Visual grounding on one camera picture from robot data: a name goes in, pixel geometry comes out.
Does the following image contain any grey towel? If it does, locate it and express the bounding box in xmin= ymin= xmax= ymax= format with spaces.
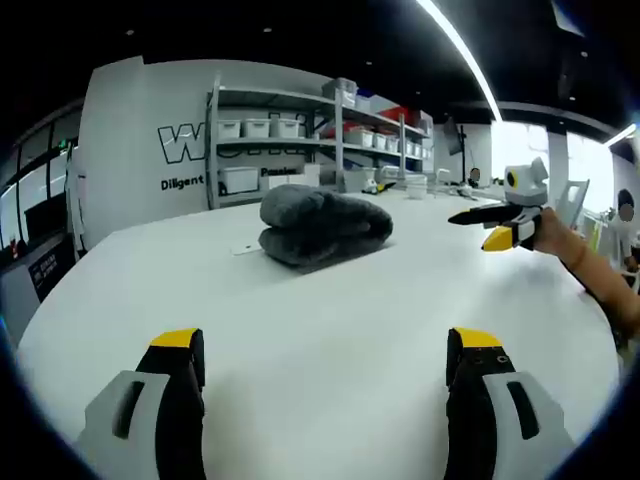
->
xmin=258 ymin=183 xmax=395 ymax=275

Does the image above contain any person's right hand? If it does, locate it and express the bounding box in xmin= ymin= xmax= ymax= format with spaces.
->
xmin=532 ymin=206 xmax=582 ymax=265

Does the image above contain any white chair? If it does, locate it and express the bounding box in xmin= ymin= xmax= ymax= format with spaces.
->
xmin=555 ymin=178 xmax=592 ymax=229

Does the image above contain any black monitor on stand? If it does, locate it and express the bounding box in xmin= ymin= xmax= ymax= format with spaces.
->
xmin=441 ymin=116 xmax=471 ymax=175

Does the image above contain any ceiling light strip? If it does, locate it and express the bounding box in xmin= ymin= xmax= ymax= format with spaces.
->
xmin=414 ymin=0 xmax=501 ymax=120

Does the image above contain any black cabinet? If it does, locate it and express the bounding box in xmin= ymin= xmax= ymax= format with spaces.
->
xmin=0 ymin=232 xmax=79 ymax=326

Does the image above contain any grey metal shelving unit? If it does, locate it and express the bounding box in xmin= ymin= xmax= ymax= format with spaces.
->
xmin=205 ymin=73 xmax=436 ymax=210

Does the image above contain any row of white storage boxes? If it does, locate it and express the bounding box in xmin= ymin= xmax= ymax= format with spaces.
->
xmin=217 ymin=77 xmax=435 ymax=160

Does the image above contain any large white storage box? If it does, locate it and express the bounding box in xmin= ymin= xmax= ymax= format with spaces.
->
xmin=219 ymin=166 xmax=261 ymax=194

